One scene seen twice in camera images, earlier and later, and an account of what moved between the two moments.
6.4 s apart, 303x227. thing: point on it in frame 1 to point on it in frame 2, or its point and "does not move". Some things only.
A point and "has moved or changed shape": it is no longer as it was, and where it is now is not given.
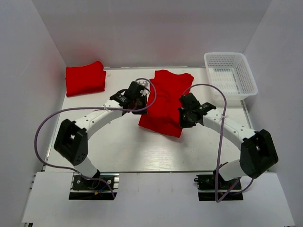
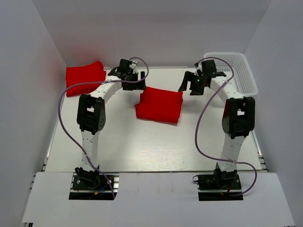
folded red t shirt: x=85 y=79 does not move
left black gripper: x=143 y=98 to x=139 y=85
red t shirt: x=163 y=105 has moved or changed shape
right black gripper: x=182 y=124 to x=189 y=76
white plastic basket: x=230 y=72 does not move
